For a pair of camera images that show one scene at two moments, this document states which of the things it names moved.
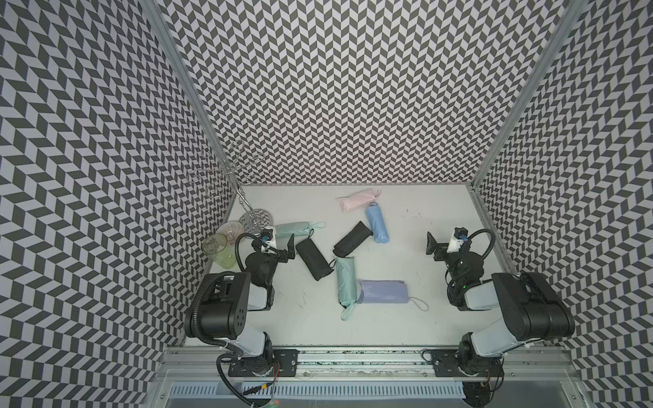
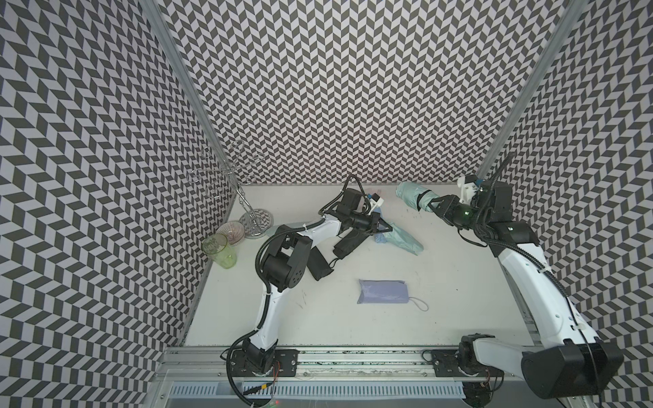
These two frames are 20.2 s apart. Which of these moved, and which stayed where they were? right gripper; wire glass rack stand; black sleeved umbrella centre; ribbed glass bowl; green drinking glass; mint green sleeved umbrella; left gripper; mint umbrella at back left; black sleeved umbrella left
Moved: mint green sleeved umbrella; right gripper; left gripper
Stayed: mint umbrella at back left; green drinking glass; wire glass rack stand; black sleeved umbrella left; black sleeved umbrella centre; ribbed glass bowl
